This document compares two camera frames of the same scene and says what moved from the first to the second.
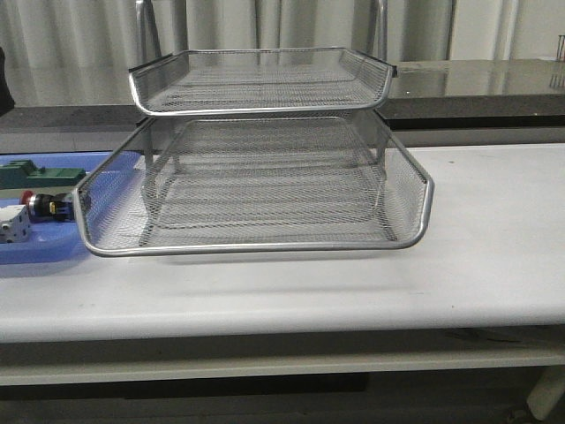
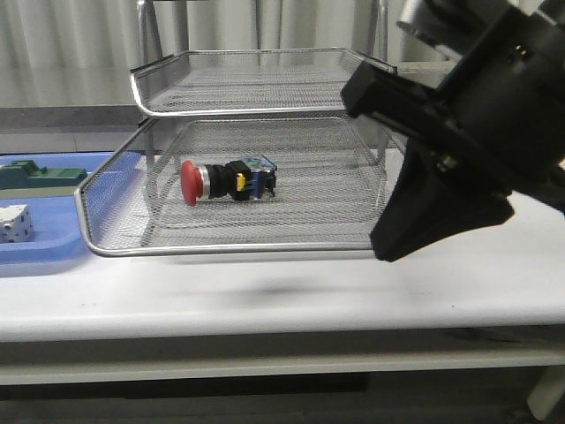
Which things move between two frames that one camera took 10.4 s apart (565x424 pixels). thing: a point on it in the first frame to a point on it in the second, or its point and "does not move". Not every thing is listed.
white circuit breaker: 14,223 does not move
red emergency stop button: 49,208 to 252,178
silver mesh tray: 269,80 does not move
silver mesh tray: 218,183 does not move
